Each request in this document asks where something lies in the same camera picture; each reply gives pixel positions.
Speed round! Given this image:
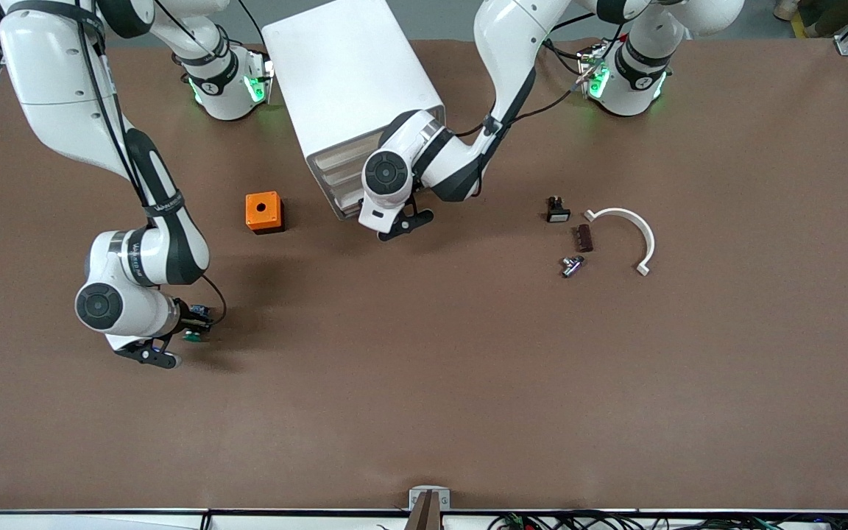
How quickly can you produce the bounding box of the green cap push button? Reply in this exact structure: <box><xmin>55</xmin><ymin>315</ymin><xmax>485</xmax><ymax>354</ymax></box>
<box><xmin>181</xmin><ymin>302</ymin><xmax>214</xmax><ymax>345</ymax></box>

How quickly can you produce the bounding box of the orange push button box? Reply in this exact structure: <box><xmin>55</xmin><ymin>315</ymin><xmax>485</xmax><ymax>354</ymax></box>
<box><xmin>245</xmin><ymin>191</ymin><xmax>286</xmax><ymax>236</ymax></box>

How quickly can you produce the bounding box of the brown table mat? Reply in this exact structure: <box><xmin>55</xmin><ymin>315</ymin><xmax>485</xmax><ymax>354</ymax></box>
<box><xmin>0</xmin><ymin>37</ymin><xmax>848</xmax><ymax>512</ymax></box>

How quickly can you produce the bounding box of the white semicircular pipe clamp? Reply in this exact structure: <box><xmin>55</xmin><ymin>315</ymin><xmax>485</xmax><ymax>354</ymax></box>
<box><xmin>584</xmin><ymin>208</ymin><xmax>656</xmax><ymax>278</ymax></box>

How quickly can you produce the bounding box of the dark brown background object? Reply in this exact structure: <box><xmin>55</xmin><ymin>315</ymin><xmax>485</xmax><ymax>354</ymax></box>
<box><xmin>792</xmin><ymin>0</ymin><xmax>848</xmax><ymax>39</ymax></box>

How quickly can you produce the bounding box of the white table edge rail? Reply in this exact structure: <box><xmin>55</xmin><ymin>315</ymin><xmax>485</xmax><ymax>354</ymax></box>
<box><xmin>0</xmin><ymin>508</ymin><xmax>848</xmax><ymax>530</ymax></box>

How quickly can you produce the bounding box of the brown wedge post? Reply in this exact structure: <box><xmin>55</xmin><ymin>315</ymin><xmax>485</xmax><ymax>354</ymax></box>
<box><xmin>403</xmin><ymin>491</ymin><xmax>444</xmax><ymax>530</ymax></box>

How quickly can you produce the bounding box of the grey metal bracket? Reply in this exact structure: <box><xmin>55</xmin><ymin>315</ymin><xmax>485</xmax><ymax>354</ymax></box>
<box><xmin>409</xmin><ymin>486</ymin><xmax>451</xmax><ymax>512</ymax></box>

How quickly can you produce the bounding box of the black cable bundle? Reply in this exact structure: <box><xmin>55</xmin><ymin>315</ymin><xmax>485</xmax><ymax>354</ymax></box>
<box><xmin>489</xmin><ymin>510</ymin><xmax>848</xmax><ymax>530</ymax></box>

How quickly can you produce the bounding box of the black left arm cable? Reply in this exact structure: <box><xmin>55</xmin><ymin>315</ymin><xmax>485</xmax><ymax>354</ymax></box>
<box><xmin>461</xmin><ymin>11</ymin><xmax>627</xmax><ymax>141</ymax></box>

